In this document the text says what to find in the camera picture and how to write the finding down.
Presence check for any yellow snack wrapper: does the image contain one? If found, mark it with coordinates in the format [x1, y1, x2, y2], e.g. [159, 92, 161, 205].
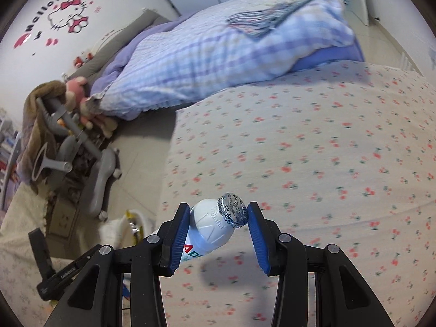
[125, 211, 142, 244]

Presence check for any brown fleece blanket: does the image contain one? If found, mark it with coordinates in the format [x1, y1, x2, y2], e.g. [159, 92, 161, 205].
[17, 80, 69, 184]

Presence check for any grey bolster cushion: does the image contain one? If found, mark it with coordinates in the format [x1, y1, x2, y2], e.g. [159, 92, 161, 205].
[66, 10, 171, 79]

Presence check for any floral tablecloth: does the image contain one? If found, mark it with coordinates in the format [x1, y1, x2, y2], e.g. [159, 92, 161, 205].
[0, 225, 103, 317]

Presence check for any striped folded cloth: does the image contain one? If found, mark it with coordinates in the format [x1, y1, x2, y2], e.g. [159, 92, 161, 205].
[226, 0, 322, 38]

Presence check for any pink cat wall sticker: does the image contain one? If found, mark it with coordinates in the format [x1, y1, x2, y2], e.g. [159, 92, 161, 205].
[14, 0, 103, 50]

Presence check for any bed with floral sheet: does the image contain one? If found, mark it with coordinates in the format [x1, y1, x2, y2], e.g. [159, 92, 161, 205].
[158, 59, 436, 327]

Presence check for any white plastic bottle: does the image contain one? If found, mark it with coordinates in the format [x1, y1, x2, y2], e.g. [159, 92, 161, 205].
[179, 193, 247, 263]

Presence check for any white fringed cloth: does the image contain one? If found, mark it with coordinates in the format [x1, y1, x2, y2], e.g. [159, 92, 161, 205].
[0, 184, 52, 242]

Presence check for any cardboard box with face print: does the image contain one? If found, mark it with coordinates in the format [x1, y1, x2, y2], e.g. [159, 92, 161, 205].
[46, 199, 77, 238]

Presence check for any pink plush toy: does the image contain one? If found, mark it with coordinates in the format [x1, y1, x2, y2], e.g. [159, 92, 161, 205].
[65, 77, 118, 138]

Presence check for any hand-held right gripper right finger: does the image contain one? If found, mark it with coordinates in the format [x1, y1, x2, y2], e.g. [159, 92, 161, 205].
[247, 202, 396, 327]

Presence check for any white bookshelf with books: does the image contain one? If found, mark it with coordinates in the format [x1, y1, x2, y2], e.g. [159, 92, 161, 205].
[0, 109, 23, 212]

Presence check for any small white cat plush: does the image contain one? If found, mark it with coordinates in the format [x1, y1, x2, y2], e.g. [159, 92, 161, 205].
[73, 52, 95, 69]

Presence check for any grey wheeled chair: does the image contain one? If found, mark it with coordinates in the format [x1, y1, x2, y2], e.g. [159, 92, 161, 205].
[32, 97, 122, 222]

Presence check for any blue plaid quilt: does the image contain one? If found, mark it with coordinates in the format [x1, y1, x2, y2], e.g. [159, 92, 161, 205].
[90, 0, 365, 121]

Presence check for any white plastic basin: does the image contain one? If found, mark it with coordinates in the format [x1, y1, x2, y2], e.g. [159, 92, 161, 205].
[100, 209, 158, 247]

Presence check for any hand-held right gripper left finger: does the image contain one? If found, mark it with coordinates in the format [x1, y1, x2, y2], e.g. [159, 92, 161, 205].
[43, 202, 190, 327]

